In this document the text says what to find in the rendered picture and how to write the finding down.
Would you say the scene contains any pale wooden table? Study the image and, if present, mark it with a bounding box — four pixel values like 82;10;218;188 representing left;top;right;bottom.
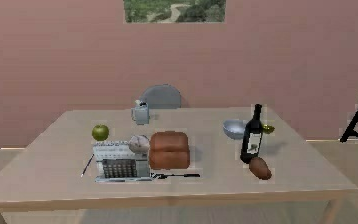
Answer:
0;106;358;224

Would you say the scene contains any black frame stand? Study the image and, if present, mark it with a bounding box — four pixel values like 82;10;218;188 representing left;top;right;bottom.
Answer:
339;84;358;147

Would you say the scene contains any black pencil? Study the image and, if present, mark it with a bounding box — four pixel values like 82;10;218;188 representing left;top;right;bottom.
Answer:
80;153;95;178

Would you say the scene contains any black-handled knife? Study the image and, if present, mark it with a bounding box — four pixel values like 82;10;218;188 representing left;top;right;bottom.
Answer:
150;172;201;180

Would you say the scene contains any grey open laptop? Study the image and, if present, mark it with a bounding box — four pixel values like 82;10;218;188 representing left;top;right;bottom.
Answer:
92;140;154;184

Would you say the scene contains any grey bowl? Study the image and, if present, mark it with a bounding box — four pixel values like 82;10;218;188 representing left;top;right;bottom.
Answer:
222;119;249;141

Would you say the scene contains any dark wine bottle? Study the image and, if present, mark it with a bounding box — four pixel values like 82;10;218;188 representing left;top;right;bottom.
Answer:
239;103;264;165

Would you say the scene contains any brown bread loaf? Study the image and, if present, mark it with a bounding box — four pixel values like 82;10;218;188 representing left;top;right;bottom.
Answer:
148;131;191;171

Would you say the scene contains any brown potato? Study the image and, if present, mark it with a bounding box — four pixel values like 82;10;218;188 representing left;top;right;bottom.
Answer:
248;156;273;181

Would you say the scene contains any green apple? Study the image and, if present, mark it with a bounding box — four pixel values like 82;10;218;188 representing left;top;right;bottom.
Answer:
91;124;110;142

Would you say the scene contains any grey crumpled lump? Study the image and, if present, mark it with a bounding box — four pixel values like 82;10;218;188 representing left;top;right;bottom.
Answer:
128;134;151;155

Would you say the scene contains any framed landscape picture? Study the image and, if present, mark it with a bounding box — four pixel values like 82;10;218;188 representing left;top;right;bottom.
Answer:
123;0;227;24

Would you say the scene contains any grey mug with utensils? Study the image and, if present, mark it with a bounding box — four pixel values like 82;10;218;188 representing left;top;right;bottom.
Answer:
131;99;151;126

